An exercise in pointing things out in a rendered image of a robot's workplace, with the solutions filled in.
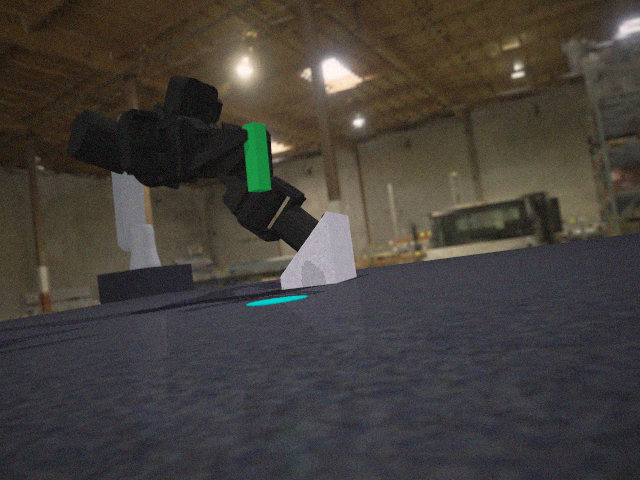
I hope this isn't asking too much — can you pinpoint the cyan flat circle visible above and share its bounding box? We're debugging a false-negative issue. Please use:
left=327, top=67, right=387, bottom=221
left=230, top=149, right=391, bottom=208
left=246, top=295, right=307, bottom=306

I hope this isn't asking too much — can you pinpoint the green rectangular block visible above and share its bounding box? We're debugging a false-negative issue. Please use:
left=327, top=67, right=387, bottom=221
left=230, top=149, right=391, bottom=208
left=242, top=122, right=271, bottom=192

